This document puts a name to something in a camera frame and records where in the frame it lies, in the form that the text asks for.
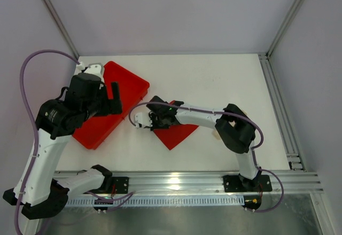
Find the red paper napkin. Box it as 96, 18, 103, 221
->
150, 113, 199, 150

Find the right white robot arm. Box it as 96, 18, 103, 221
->
135, 96, 262, 191

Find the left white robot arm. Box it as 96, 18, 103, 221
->
3, 73, 122, 220

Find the red plastic tray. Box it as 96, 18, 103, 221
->
73, 61, 150, 150

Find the cream utensil case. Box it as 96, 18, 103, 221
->
212, 131, 221, 140

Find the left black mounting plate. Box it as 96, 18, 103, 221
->
110, 176, 129, 195

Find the black mounting plate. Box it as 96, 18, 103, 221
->
222, 174, 273, 193
110, 176, 129, 195

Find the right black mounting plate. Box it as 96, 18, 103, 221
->
222, 174, 273, 193

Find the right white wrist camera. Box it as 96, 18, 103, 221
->
134, 112, 153, 129

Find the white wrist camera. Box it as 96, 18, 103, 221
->
74, 62, 105, 82
134, 112, 153, 129

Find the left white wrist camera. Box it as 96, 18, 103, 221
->
74, 62, 105, 82

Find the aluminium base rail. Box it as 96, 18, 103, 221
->
30, 170, 324, 201

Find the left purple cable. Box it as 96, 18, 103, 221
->
14, 49, 81, 235

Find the slotted white cable duct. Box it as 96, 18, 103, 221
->
66, 194, 245, 208

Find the left aluminium frame post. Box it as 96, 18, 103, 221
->
41, 0, 80, 59

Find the aluminium frame post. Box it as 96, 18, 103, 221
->
41, 0, 80, 59
266, 0, 305, 59

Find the right aluminium side rail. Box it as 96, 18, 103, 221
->
258, 53, 306, 172

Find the right aluminium frame post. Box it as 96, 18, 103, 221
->
266, 0, 305, 59

